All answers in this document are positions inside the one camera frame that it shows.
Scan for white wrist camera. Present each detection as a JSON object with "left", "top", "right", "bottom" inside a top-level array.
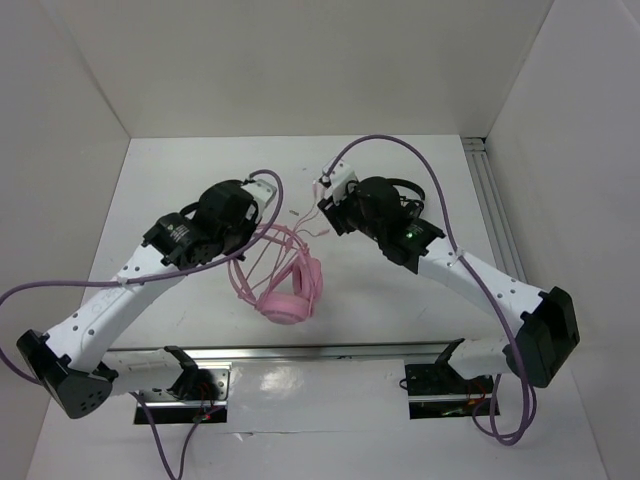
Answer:
[
  {"left": 242, "top": 179, "right": 278, "bottom": 214},
  {"left": 317, "top": 159, "right": 358, "bottom": 205}
]

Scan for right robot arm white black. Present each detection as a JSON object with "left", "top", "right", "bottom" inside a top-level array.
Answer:
[{"left": 318, "top": 173, "right": 580, "bottom": 392}]

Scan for pink gaming headset with cable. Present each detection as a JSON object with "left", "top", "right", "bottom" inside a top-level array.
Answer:
[{"left": 227, "top": 205, "right": 329, "bottom": 325}]

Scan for black headphones on right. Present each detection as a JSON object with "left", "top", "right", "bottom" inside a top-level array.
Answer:
[{"left": 387, "top": 178, "right": 427, "bottom": 219}]

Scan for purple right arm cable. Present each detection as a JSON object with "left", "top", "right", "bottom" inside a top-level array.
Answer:
[{"left": 319, "top": 133, "right": 539, "bottom": 445}]

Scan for aluminium front rail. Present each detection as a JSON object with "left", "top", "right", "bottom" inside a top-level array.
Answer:
[{"left": 104, "top": 339, "right": 549, "bottom": 369}]

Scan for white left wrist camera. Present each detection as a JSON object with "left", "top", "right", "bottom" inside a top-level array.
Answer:
[{"left": 242, "top": 179, "right": 278, "bottom": 214}]

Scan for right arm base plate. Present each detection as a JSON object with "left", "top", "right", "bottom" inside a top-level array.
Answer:
[{"left": 398, "top": 363, "right": 494, "bottom": 420}]

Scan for aluminium side rail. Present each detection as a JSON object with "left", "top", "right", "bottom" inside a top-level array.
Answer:
[{"left": 462, "top": 135, "right": 551, "bottom": 354}]

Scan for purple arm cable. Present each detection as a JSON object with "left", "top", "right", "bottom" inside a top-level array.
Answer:
[
  {"left": 319, "top": 133, "right": 539, "bottom": 445},
  {"left": 0, "top": 169, "right": 286, "bottom": 480}
]

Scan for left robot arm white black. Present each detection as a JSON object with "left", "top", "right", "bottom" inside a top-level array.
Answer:
[{"left": 17, "top": 179, "right": 282, "bottom": 419}]

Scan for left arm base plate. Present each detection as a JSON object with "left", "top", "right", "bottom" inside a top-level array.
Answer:
[{"left": 139, "top": 363, "right": 231, "bottom": 425}]

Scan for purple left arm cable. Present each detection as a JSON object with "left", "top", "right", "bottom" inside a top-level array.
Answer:
[{"left": 0, "top": 169, "right": 286, "bottom": 480}]

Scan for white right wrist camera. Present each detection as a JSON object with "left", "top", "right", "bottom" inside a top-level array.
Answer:
[{"left": 317, "top": 159, "right": 358, "bottom": 205}]

